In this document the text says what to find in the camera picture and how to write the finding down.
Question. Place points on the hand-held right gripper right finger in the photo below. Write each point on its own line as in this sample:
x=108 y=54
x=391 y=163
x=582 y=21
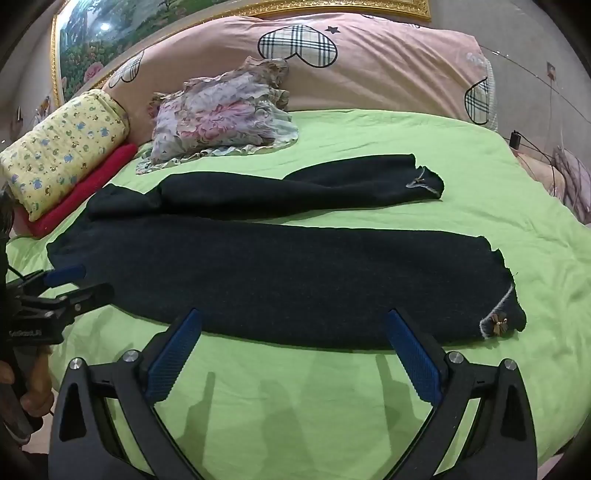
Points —
x=413 y=360

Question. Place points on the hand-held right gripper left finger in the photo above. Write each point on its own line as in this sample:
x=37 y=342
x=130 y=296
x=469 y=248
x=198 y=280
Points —
x=173 y=360

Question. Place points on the gold framed landscape painting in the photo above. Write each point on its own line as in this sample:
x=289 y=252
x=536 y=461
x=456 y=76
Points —
x=92 y=41

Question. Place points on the pink pillow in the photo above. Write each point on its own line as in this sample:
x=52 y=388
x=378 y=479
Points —
x=570 y=184

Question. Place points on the small wall sticker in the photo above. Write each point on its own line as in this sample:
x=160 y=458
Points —
x=551 y=69

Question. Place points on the black pants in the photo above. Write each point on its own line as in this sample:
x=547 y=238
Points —
x=277 y=277

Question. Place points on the person's left hand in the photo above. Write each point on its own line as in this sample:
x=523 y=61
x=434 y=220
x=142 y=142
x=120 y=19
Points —
x=39 y=383

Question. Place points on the black charger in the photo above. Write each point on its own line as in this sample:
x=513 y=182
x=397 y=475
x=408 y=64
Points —
x=515 y=139

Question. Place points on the green bed sheet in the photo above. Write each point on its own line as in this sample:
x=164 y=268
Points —
x=323 y=415

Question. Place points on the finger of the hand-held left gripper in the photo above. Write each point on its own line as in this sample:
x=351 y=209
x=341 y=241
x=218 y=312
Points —
x=90 y=295
x=64 y=274

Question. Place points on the floral ruffled pillow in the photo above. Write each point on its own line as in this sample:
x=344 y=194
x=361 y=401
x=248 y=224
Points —
x=221 y=115

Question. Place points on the red cushion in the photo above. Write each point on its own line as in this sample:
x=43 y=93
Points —
x=78 y=194

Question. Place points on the yellow printed pillow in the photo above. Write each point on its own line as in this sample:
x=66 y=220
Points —
x=60 y=147

